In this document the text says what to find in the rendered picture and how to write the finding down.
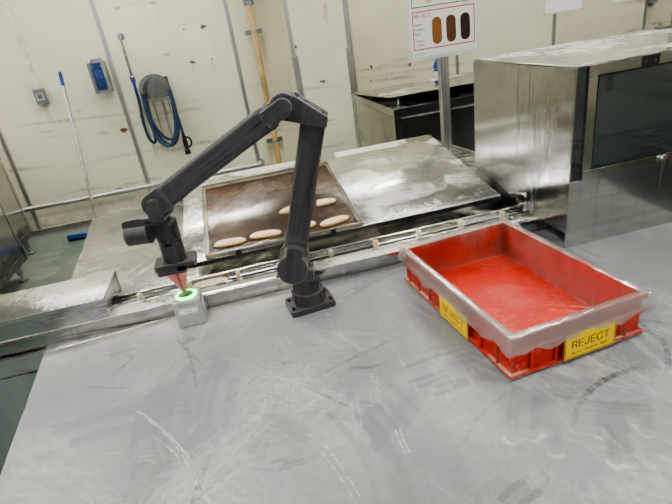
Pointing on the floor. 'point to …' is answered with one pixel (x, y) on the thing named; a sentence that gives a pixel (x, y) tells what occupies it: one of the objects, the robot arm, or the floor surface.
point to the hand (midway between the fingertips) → (184, 290)
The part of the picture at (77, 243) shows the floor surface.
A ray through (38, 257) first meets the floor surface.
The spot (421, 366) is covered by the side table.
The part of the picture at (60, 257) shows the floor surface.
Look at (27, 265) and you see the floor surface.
